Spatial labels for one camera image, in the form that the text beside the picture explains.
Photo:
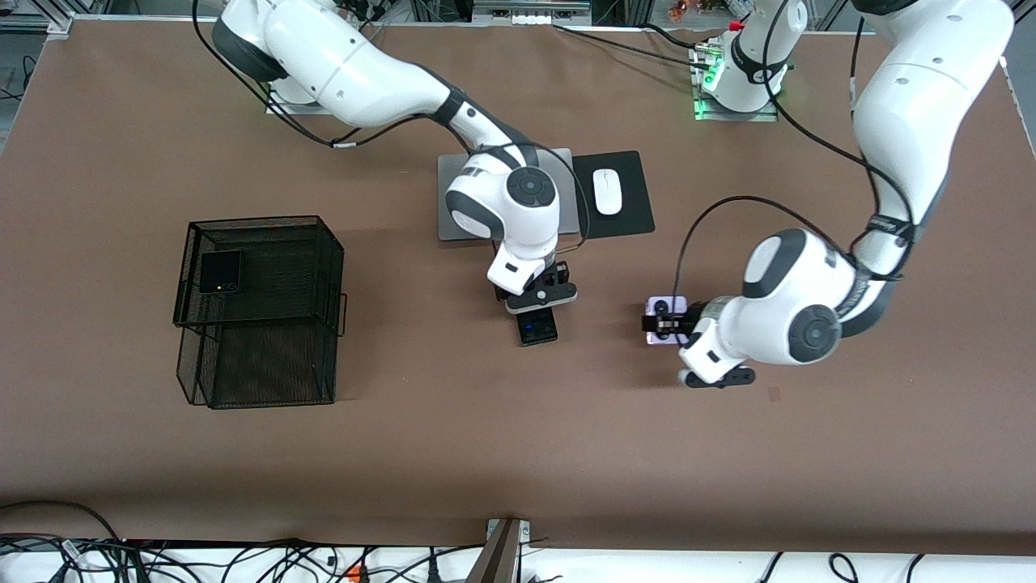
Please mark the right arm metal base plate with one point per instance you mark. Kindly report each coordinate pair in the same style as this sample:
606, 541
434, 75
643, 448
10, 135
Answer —
279, 108

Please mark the silver closed laptop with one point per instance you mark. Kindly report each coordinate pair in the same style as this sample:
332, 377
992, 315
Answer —
568, 174

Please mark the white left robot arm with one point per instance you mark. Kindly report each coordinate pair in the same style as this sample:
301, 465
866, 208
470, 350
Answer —
923, 97

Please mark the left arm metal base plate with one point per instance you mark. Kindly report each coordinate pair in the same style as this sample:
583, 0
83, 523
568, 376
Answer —
704, 115

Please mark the black mouse pad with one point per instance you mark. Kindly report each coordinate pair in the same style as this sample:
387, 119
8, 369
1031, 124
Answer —
635, 202

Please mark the black mesh two-tier tray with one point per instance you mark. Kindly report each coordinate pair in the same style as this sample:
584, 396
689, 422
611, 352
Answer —
307, 372

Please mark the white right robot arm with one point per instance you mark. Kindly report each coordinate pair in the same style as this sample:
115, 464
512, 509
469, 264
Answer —
348, 65

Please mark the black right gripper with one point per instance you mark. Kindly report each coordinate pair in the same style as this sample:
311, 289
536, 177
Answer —
558, 274

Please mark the lavender flip phone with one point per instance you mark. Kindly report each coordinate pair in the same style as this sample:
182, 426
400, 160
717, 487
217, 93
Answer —
668, 341

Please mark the small colourful toys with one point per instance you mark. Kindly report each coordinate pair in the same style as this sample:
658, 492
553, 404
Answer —
696, 8

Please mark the aluminium frame rail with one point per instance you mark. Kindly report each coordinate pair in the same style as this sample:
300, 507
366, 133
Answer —
32, 24

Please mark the grey power strip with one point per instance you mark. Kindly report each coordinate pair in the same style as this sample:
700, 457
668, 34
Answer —
530, 18

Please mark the white computer mouse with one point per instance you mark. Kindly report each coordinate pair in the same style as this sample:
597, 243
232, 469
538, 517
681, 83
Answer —
607, 194

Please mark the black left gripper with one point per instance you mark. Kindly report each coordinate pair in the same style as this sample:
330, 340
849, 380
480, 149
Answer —
678, 324

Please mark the small black flip phone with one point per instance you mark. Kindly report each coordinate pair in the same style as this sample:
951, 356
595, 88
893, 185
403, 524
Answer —
220, 271

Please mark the tall black smartphone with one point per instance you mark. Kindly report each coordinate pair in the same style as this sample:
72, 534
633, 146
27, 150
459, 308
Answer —
538, 332

